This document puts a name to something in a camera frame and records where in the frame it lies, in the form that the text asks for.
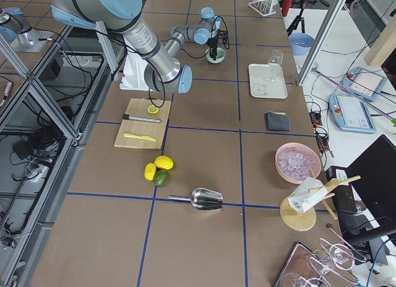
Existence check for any blue teach pendant far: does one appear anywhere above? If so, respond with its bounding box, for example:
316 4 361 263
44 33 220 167
341 66 387 101

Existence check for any white wire cup rack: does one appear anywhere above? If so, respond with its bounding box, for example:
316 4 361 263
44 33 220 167
248 0 278 17

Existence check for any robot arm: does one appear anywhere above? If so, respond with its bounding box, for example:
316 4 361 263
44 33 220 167
165 6 230 64
51 0 192 93

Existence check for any blue teach pendant near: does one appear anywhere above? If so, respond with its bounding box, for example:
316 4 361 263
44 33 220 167
329 93 377 134

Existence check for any yellow plastic knife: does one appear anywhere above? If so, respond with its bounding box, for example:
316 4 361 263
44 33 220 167
123 133 157 142

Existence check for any pink bowl of ice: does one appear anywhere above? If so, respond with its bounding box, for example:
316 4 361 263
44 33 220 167
275 142 322 184

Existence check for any green ceramic bowl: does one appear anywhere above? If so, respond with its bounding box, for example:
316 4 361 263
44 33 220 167
205 47 226 64

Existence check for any red cylinder bottle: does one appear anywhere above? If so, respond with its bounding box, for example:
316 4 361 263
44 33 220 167
282 0 293 17

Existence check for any wooden cutting board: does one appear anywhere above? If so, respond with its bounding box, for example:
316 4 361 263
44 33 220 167
114 98 171 150

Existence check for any hanging wine glasses rack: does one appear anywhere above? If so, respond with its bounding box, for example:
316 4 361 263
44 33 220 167
273 223 367 286

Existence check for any blue bowl with fork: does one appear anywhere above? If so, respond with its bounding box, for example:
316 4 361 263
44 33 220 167
289 33 314 56

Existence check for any clear wine glass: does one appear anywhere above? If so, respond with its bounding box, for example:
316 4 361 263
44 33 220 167
264 49 283 84

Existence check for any folded grey cloth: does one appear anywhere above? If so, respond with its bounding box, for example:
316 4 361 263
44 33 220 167
264 111 291 131

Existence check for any large yellow lemon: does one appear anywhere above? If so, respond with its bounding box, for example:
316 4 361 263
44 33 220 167
154 155 174 170

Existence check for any cream bear serving tray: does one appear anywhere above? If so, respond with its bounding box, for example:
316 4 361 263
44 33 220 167
248 64 288 100

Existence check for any green lime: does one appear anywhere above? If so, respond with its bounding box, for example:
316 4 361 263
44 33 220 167
153 169 168 187

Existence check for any blue teach pendant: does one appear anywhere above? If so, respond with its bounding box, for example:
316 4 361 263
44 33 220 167
341 66 387 101
329 93 377 134

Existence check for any metal ice scoop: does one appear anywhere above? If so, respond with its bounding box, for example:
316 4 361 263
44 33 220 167
168 187 223 211

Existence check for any black camera tripod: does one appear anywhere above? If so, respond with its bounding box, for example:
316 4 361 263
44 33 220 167
286 0 306 36

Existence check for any wooden stand round base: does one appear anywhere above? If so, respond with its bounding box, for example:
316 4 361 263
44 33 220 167
280 176 361 231

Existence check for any steel cylinder tool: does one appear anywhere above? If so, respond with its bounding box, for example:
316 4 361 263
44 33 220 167
122 114 161 123

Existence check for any black monitor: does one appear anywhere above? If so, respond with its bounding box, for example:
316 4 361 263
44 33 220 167
345 135 395 246

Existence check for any small yellow lemon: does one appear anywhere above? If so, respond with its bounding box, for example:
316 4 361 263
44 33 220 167
144 162 157 181

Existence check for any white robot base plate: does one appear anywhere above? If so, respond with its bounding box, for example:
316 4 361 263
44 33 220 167
119 53 151 92

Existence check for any white paper carton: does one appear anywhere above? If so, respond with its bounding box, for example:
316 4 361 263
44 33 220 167
287 177 327 213

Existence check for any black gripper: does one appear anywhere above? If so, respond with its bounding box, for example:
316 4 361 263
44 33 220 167
207 29 228 60

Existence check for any halved lemon slice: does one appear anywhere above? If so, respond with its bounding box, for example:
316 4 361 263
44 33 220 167
147 105 159 115

